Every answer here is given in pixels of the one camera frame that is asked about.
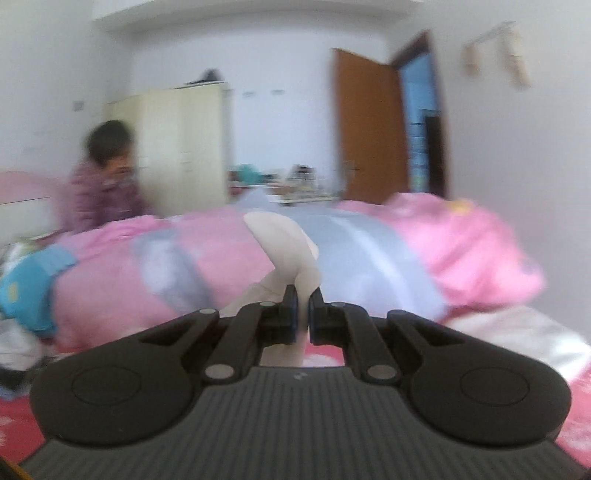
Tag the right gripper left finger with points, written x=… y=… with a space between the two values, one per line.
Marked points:
x=256 y=326

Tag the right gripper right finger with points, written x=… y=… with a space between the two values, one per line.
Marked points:
x=350 y=328

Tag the beige zip hoodie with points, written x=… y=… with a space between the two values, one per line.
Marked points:
x=294 y=257

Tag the pile of mixed clothes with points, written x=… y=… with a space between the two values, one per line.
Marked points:
x=21 y=352

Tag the pink grey floral duvet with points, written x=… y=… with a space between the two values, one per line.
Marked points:
x=417 y=252

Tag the cluttered side table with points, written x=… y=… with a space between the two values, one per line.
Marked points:
x=300 y=185

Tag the brown wooden door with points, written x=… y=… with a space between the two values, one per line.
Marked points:
x=373 y=126

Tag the cream wardrobe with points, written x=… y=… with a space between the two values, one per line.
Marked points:
x=182 y=145

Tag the woman in purple jacket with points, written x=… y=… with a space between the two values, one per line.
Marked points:
x=102 y=186

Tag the blue pillow with stripes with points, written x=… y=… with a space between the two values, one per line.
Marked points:
x=26 y=290

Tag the pink white headboard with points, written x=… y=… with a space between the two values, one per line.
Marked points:
x=31 y=206

